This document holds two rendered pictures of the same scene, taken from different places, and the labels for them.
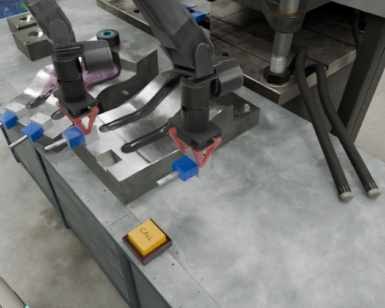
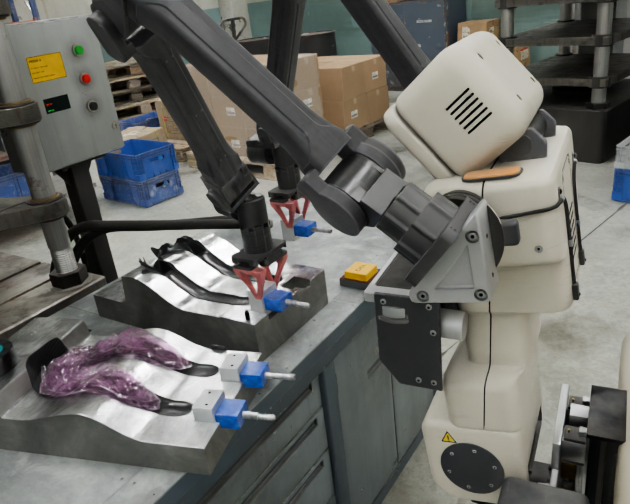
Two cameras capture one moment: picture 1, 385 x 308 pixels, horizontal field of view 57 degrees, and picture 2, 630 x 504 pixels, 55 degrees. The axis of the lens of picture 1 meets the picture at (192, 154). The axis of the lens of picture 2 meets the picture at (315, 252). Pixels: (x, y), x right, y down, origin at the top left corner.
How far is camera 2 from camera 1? 161 cm
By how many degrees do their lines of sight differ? 83
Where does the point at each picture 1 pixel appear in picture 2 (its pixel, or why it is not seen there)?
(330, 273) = not seen: hidden behind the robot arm
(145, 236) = (363, 267)
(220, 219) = (317, 261)
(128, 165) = (301, 271)
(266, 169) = not seen: hidden behind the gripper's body
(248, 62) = (14, 308)
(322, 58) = (20, 266)
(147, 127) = (231, 283)
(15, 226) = not seen: outside the picture
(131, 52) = (43, 334)
